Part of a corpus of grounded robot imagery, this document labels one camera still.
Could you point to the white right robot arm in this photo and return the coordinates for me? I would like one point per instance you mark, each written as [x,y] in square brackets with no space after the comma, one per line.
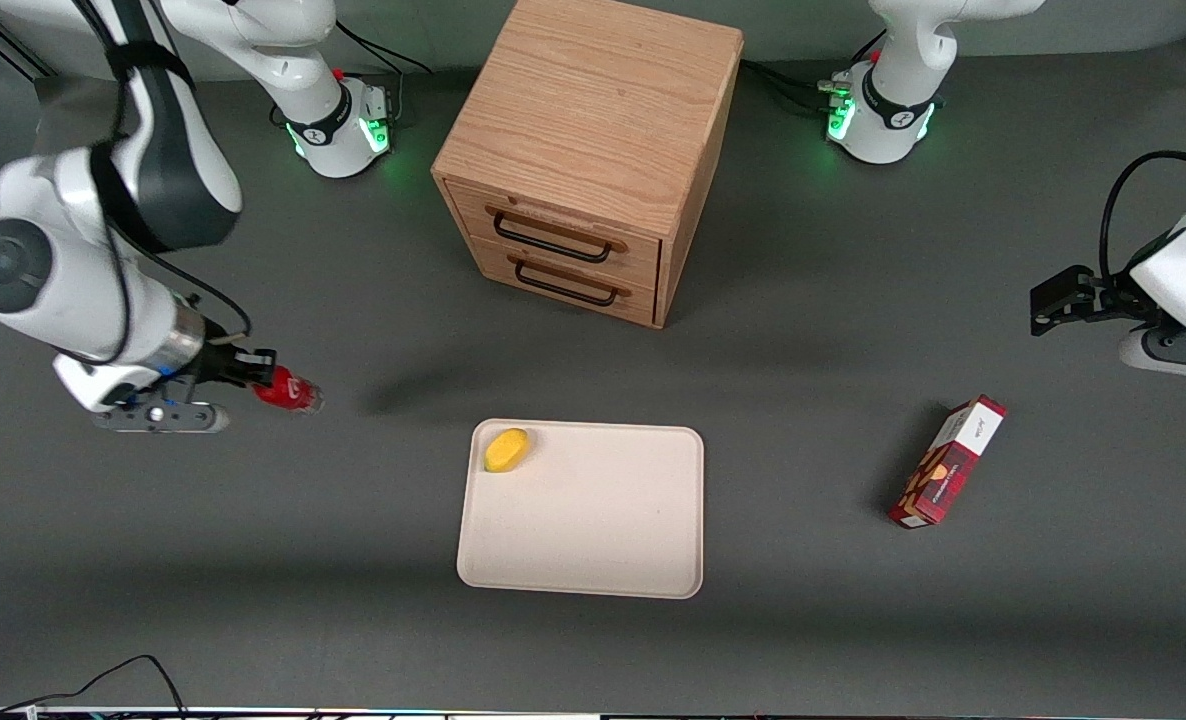
[103,270]

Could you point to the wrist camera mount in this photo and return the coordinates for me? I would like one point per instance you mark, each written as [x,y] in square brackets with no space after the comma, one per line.
[1173,352]
[153,413]

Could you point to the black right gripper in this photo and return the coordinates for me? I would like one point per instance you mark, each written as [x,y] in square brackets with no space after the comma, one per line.
[217,362]

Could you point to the wooden two-drawer cabinet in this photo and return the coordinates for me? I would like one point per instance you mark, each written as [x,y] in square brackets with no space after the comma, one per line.
[593,130]

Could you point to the red plaid cookie box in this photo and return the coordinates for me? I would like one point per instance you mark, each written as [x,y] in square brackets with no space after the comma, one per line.
[948,465]

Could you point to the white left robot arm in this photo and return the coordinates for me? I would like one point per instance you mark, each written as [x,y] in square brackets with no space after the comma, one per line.
[898,90]

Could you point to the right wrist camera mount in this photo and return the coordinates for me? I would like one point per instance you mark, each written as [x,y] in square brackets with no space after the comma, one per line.
[153,413]

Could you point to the red coke bottle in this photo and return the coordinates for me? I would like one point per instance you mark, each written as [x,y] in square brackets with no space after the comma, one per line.
[291,393]

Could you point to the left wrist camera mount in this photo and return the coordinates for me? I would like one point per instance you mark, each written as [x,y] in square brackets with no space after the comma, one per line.
[1173,352]

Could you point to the beige plastic tray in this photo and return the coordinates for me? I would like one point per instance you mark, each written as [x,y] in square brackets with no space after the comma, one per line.
[593,520]

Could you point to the yellow lemon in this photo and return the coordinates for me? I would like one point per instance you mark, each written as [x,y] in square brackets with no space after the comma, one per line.
[506,450]

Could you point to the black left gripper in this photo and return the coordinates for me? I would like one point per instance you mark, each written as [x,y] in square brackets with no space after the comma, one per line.
[1103,298]

